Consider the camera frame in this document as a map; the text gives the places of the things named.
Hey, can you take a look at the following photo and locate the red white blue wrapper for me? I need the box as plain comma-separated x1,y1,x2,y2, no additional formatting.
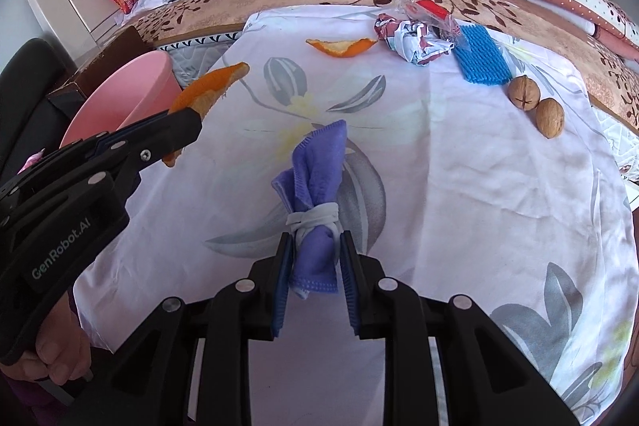
374,13,457,66

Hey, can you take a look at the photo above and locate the pink plastic bucket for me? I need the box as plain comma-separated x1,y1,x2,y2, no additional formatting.
59,52,181,152

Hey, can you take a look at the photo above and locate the white quilted mattress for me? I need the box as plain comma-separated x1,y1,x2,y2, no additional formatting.
160,29,245,87

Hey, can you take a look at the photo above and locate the person's left hand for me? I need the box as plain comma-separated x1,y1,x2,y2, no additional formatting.
0,296,94,387

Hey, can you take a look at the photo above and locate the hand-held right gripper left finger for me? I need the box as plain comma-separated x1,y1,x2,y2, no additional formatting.
87,231,295,426

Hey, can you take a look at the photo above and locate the pink polka dot cloth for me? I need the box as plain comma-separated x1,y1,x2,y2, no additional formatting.
20,149,48,174

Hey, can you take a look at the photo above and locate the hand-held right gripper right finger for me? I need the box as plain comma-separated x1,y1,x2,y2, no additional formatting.
339,230,567,426

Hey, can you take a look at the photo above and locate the purple face mask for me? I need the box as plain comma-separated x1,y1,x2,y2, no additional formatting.
271,120,347,298

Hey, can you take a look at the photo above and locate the brown wooden nightstand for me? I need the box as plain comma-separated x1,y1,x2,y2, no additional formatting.
47,26,155,127

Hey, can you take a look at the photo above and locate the black leather chair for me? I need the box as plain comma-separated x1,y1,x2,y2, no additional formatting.
0,38,75,187

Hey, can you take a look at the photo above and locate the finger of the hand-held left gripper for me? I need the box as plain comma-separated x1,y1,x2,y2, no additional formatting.
15,129,131,187
92,105,204,207

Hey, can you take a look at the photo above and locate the clear plastic wrapper red label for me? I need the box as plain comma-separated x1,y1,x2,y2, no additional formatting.
394,0,460,40

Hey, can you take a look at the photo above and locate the walnut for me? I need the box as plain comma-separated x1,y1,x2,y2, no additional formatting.
535,98,565,139
508,75,541,110

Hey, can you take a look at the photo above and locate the orange peel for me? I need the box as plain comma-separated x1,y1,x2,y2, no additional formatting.
306,38,377,57
162,63,250,168

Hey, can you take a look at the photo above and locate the blue foam fruit net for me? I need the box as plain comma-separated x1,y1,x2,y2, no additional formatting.
453,25,514,86

